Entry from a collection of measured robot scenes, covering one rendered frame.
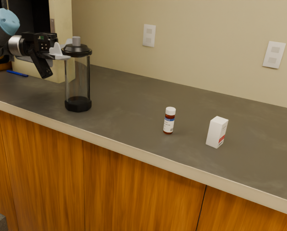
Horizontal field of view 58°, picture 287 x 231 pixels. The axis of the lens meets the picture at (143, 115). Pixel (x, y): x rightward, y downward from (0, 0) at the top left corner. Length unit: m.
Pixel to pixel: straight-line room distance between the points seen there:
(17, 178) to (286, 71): 1.34
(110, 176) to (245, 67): 0.83
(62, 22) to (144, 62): 0.50
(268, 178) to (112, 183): 0.51
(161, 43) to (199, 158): 0.83
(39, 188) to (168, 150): 0.69
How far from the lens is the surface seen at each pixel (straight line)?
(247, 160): 0.85
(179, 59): 1.44
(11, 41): 1.09
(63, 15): 1.31
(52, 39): 1.03
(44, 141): 1.11
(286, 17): 1.34
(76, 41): 0.97
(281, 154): 0.94
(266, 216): 0.83
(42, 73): 1.05
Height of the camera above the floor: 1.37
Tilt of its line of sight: 25 degrees down
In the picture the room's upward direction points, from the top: 5 degrees clockwise
